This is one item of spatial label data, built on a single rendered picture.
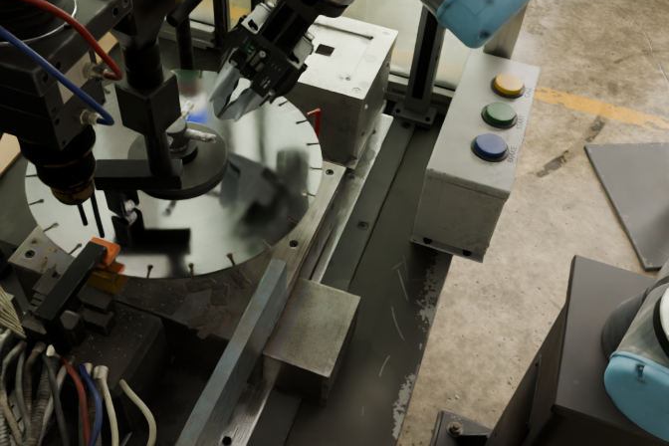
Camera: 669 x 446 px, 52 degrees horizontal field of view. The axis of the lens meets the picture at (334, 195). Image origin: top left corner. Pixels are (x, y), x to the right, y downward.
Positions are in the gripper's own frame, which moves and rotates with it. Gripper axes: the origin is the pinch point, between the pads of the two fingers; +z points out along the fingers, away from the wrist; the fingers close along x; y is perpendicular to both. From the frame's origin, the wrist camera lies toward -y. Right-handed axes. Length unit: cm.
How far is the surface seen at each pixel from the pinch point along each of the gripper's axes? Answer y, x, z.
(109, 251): 21.0, -0.4, 7.4
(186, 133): 6.8, -1.6, 1.3
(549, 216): -109, 93, 36
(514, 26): -34.9, 26.0, -18.8
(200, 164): 6.6, 1.7, 3.7
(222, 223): 12.7, 7.1, 3.4
